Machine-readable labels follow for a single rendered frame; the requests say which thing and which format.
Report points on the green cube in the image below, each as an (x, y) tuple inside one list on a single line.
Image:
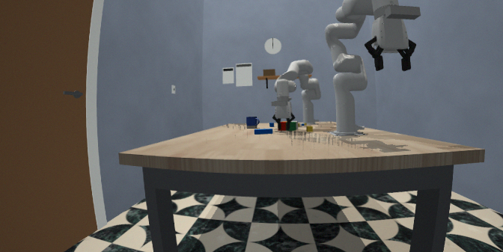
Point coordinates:
[(292, 126)]

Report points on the dark blue mug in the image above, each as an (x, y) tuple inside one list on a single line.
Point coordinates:
[(251, 122)]

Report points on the blue rectangular bar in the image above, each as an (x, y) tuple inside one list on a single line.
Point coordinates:
[(262, 131)]

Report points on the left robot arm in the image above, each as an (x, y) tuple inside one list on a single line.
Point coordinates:
[(352, 76)]

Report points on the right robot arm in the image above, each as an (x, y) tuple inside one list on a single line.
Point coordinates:
[(285, 85)]

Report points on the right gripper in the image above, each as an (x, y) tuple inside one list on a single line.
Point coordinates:
[(283, 111)]

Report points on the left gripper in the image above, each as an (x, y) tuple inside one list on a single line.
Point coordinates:
[(390, 36)]

